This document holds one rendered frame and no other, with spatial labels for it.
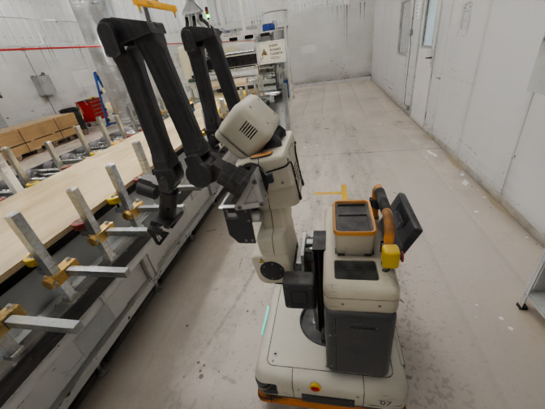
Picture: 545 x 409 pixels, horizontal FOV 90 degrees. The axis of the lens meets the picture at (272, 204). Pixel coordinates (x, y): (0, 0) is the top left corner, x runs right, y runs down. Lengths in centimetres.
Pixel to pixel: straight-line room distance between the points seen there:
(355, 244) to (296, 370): 66
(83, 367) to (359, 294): 154
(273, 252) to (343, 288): 30
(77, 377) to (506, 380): 215
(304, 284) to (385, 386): 57
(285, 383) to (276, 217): 75
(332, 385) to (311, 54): 1092
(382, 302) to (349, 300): 10
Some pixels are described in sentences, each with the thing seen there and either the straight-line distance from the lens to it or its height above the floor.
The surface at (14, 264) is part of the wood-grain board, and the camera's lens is 153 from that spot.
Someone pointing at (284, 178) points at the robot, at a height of 116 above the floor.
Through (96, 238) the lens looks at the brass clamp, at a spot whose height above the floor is 85.
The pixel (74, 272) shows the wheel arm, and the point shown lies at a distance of 142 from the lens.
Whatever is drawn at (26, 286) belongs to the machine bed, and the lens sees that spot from 164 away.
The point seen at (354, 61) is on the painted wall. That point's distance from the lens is 1156.
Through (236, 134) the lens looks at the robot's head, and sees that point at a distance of 89.
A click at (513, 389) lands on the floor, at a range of 192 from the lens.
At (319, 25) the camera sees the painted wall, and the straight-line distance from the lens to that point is 1151.
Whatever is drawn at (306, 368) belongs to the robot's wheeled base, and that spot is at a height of 28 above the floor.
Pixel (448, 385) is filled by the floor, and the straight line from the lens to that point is 181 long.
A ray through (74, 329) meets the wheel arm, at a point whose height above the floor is 84.
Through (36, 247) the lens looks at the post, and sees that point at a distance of 137.
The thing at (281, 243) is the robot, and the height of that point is 87.
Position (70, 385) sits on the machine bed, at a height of 17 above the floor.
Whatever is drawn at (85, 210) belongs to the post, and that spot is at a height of 99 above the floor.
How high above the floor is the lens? 152
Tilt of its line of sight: 30 degrees down
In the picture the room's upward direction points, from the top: 8 degrees counter-clockwise
